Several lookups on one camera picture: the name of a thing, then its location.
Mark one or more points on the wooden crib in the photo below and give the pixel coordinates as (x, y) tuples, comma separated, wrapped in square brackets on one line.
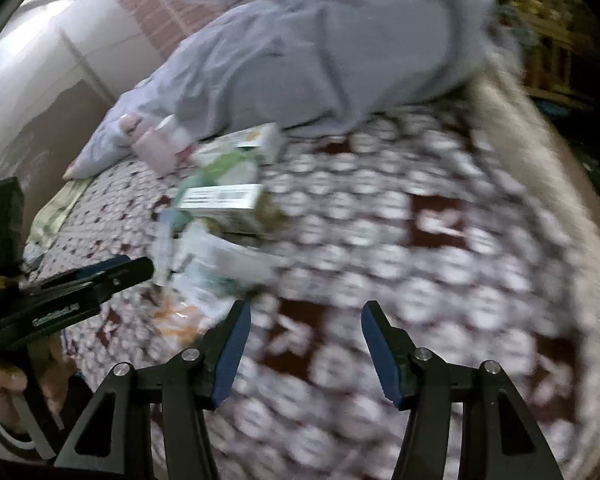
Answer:
[(545, 35)]

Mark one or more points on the grey fleece blanket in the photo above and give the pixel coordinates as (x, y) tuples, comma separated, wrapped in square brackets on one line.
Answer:
[(330, 50)]

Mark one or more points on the pink bottle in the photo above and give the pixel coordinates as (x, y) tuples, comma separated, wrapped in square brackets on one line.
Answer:
[(152, 150)]

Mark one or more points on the pale green cloth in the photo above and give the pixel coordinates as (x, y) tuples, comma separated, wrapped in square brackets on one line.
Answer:
[(55, 210)]

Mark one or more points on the orange snack wrapper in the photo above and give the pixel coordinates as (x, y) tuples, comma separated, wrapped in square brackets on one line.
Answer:
[(180, 317)]

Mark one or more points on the green white wipes packet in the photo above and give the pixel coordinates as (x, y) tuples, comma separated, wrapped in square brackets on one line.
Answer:
[(230, 167)]

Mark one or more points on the white bottle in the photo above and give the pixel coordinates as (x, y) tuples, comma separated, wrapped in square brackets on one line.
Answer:
[(177, 132)]

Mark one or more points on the printed plush blanket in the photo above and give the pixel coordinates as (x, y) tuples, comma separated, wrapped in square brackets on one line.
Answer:
[(380, 260)]

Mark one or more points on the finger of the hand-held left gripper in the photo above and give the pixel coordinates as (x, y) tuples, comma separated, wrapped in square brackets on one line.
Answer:
[(105, 265), (135, 271)]

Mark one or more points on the olive gold box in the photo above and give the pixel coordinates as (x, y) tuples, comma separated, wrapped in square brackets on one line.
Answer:
[(220, 197)]

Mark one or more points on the pale lilac pillow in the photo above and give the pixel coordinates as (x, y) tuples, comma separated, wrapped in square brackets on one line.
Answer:
[(110, 140)]

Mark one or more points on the white carton box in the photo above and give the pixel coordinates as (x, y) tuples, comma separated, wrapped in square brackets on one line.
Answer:
[(250, 140)]

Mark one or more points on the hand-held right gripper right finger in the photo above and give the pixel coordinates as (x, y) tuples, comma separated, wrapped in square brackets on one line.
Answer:
[(382, 355)]

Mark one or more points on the person's left hand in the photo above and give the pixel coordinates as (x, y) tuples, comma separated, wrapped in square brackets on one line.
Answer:
[(0, 385)]

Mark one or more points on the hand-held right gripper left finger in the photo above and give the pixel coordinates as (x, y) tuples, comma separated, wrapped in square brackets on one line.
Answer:
[(230, 355)]

